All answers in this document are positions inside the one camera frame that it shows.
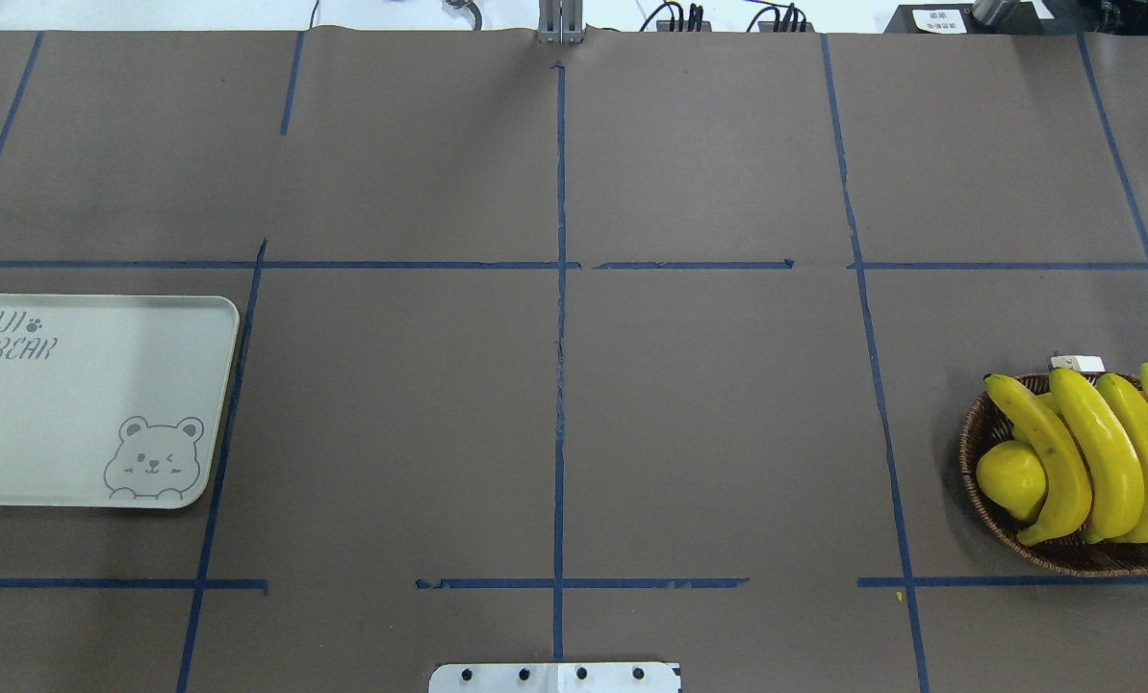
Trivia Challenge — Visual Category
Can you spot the paper basket tag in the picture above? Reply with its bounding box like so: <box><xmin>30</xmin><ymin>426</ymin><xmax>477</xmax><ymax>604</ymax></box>
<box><xmin>1049</xmin><ymin>355</ymin><xmax>1107</xmax><ymax>373</ymax></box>

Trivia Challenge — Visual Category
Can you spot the brown wicker basket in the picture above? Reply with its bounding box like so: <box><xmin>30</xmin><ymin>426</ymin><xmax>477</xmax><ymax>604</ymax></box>
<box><xmin>957</xmin><ymin>372</ymin><xmax>1148</xmax><ymax>578</ymax></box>

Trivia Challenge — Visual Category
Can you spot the black power strip far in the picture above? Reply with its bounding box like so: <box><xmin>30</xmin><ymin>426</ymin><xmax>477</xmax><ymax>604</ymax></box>
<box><xmin>639</xmin><ymin>1</ymin><xmax>713</xmax><ymax>34</ymax></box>

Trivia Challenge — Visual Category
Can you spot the black power strip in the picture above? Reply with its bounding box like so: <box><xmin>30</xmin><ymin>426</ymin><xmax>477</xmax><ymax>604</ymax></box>
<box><xmin>639</xmin><ymin>1</ymin><xmax>713</xmax><ymax>34</ymax></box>
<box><xmin>745</xmin><ymin>1</ymin><xmax>814</xmax><ymax>34</ymax></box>

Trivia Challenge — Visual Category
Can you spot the black power strip near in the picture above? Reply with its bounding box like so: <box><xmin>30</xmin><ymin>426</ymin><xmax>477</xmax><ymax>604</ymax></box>
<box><xmin>745</xmin><ymin>1</ymin><xmax>814</xmax><ymax>34</ymax></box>

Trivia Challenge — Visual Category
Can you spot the yellow lemon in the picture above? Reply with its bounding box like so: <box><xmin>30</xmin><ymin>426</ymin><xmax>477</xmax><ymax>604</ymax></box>
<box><xmin>977</xmin><ymin>439</ymin><xmax>1048</xmax><ymax>525</ymax></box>

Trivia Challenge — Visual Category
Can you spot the black box with label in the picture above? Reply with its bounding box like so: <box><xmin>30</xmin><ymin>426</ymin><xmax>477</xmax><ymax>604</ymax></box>
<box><xmin>884</xmin><ymin>3</ymin><xmax>983</xmax><ymax>36</ymax></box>

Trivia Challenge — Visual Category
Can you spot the white bear tray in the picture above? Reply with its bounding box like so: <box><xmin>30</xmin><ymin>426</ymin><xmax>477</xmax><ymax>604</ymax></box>
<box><xmin>0</xmin><ymin>294</ymin><xmax>240</xmax><ymax>509</ymax></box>

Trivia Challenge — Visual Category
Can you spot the aluminium frame post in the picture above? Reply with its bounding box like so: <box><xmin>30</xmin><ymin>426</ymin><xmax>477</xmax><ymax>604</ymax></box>
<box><xmin>537</xmin><ymin>0</ymin><xmax>585</xmax><ymax>45</ymax></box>

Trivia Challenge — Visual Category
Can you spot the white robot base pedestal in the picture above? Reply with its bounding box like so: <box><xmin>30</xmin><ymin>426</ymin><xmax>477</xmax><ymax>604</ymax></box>
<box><xmin>427</xmin><ymin>661</ymin><xmax>683</xmax><ymax>692</ymax></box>

